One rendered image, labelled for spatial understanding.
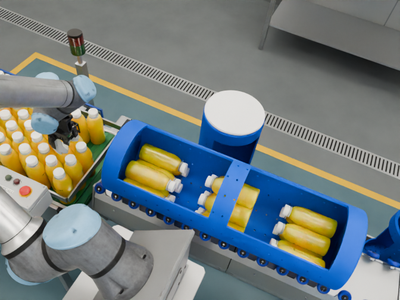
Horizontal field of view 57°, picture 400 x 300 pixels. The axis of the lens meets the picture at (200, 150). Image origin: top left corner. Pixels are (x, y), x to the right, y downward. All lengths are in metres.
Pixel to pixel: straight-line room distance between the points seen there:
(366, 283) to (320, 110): 2.11
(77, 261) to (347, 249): 0.78
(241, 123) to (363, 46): 2.35
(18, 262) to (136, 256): 0.26
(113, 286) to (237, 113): 1.01
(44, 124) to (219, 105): 0.83
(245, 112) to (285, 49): 2.33
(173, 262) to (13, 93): 0.53
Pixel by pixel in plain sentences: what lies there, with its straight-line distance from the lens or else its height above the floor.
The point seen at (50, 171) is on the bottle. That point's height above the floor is 1.04.
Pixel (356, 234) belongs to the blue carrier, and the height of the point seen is 1.23.
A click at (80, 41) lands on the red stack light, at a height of 1.23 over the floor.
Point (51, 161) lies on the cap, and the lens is 1.47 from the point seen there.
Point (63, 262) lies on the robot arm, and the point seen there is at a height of 1.40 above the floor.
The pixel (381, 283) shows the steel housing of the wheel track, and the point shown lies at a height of 0.93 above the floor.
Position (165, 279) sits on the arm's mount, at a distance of 0.89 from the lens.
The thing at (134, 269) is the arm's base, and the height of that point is 1.37.
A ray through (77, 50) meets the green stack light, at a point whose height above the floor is 1.19.
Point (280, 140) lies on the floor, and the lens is 3.05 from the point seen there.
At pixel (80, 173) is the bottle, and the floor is 1.01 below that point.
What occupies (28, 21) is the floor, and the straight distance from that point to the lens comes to 4.18.
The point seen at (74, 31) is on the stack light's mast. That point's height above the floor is 1.26.
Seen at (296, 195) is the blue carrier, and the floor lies 1.08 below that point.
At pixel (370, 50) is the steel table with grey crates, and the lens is 3.81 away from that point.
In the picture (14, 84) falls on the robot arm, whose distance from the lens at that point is 0.94.
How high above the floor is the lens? 2.23
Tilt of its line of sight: 52 degrees down
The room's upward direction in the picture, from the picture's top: 9 degrees clockwise
